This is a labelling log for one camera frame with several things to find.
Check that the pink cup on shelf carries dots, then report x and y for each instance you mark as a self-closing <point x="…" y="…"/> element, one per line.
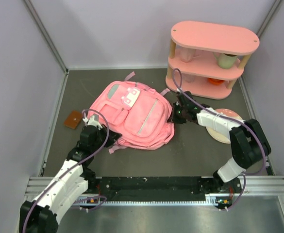
<point x="187" y="54"/>

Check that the orange bowl on shelf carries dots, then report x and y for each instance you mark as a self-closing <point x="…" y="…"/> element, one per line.
<point x="215" y="81"/>

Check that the pink white floral plate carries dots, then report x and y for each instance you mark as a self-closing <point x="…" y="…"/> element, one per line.
<point x="217" y="136"/>

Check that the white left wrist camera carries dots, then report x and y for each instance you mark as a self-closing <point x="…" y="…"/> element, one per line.
<point x="92" y="121"/>

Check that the pink student backpack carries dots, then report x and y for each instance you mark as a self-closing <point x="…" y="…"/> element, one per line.
<point x="136" y="111"/>

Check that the clear glass on shelf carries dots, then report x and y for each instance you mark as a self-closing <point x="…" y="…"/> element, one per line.
<point x="189" y="78"/>

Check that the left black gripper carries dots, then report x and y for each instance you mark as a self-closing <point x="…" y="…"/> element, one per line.
<point x="113" y="137"/>

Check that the green mug on shelf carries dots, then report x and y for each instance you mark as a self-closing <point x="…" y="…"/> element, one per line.
<point x="225" y="61"/>

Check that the pink three-tier shelf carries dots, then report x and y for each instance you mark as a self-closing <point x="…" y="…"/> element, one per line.
<point x="207" y="38"/>

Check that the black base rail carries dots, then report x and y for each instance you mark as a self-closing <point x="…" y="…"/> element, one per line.
<point x="160" y="188"/>

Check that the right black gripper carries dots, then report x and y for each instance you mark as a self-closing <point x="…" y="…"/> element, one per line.
<point x="174" y="117"/>

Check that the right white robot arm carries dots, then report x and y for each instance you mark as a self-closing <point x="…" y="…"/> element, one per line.
<point x="249" y="144"/>

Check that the brown leather card wallet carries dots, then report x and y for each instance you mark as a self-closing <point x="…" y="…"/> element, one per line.
<point x="73" y="119"/>

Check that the grey slotted cable duct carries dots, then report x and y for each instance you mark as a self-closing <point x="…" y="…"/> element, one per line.
<point x="207" y="200"/>

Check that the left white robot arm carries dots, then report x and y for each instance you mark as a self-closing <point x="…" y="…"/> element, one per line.
<point x="44" y="213"/>

